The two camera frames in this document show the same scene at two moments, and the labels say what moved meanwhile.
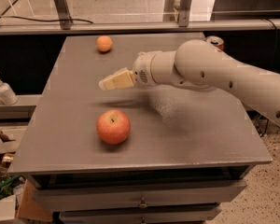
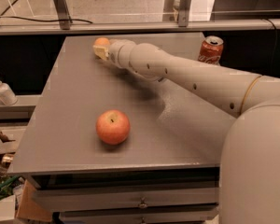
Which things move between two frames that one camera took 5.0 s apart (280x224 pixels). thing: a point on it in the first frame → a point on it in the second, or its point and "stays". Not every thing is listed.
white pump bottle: x=5 y=91 stays
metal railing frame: x=60 y=25 stays
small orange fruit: x=104 y=43 stays
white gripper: x=142 y=69 → x=116 y=54
